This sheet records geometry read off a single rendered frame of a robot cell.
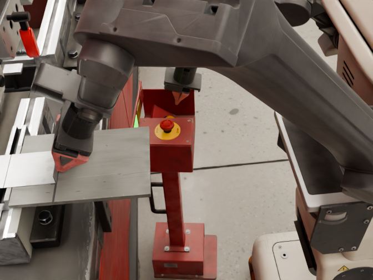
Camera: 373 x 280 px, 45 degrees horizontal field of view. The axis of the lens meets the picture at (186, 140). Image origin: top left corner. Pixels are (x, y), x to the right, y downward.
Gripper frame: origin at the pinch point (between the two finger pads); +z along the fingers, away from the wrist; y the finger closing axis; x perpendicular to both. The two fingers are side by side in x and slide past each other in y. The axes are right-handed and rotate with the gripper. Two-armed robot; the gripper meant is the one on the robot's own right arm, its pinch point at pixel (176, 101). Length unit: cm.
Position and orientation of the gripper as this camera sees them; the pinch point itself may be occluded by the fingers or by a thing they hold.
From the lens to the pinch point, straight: 131.6
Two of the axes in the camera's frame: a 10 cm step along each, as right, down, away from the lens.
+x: -0.6, 7.3, -6.8
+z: -2.1, 6.5, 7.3
